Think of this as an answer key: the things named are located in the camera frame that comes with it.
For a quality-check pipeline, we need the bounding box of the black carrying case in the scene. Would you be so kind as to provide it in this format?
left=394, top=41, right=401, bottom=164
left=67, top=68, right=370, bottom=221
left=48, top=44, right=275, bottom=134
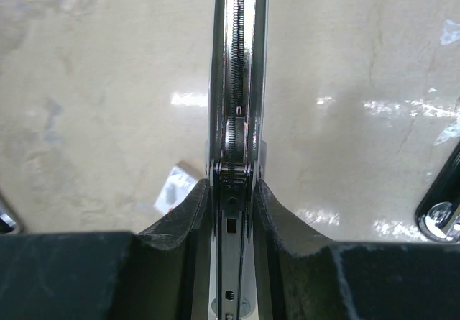
left=415, top=144, right=459, bottom=244

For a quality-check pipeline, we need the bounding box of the white staple box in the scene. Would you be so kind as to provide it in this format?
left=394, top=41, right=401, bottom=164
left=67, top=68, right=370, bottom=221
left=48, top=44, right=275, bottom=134
left=154, top=161, right=202, bottom=215

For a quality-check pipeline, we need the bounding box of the grey deli stapler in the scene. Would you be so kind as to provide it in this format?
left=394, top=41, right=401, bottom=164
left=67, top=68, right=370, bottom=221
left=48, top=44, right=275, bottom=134
left=207, top=0, right=269, bottom=319

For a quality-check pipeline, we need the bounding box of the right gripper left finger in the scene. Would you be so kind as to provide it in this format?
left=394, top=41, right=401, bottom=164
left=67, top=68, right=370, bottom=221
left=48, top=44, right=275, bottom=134
left=1, top=179, right=211, bottom=319

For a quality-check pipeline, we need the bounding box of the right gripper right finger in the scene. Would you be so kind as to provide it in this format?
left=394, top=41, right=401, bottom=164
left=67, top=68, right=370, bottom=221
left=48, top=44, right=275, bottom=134
left=253, top=181, right=459, bottom=319

